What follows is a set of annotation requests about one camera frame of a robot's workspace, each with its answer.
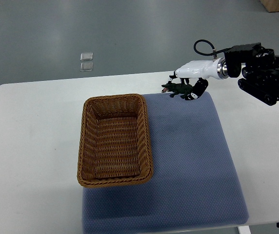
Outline blue grey fabric mat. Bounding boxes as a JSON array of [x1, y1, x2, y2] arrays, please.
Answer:
[[82, 93, 249, 234]]

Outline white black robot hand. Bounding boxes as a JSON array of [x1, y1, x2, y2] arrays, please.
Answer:
[[167, 58, 229, 100]]

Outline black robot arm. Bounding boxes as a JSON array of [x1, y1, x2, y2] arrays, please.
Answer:
[[224, 43, 279, 106]]

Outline brown wicker basket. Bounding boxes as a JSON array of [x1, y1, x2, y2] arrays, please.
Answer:
[[77, 94, 153, 188]]

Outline white table leg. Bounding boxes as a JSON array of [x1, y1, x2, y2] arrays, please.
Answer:
[[238, 226, 251, 234]]

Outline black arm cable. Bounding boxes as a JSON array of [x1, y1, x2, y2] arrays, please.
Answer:
[[194, 39, 228, 60]]

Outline dark toy crocodile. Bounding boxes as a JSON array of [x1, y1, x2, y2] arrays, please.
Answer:
[[162, 83, 194, 100]]

